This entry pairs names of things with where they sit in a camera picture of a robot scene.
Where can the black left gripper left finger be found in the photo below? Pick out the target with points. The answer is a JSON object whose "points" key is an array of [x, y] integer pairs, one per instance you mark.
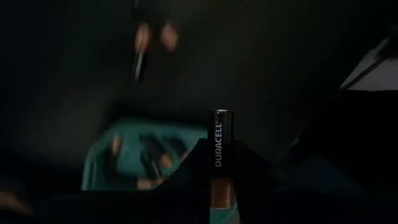
{"points": [[189, 193]]}

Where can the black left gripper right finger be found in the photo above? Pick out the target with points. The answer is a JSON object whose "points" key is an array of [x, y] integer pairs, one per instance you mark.
{"points": [[252, 186]]}

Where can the black copper Duracell battery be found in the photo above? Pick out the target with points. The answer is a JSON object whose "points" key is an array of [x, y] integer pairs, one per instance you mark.
{"points": [[147, 184], [169, 36], [166, 160], [221, 149], [115, 144], [142, 37]]}

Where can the teal plastic bin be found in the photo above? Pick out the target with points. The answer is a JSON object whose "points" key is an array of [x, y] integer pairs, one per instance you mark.
{"points": [[102, 168]]}

